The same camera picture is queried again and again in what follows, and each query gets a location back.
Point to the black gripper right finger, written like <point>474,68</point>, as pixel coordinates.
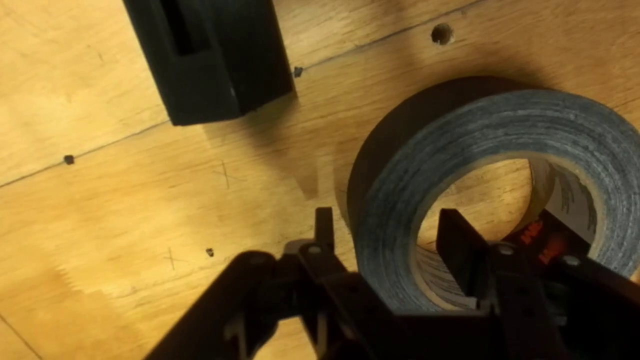
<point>533,313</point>

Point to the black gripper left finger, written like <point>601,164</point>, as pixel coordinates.
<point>267,313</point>

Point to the grey duct tape roll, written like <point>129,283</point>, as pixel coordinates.
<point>467,132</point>

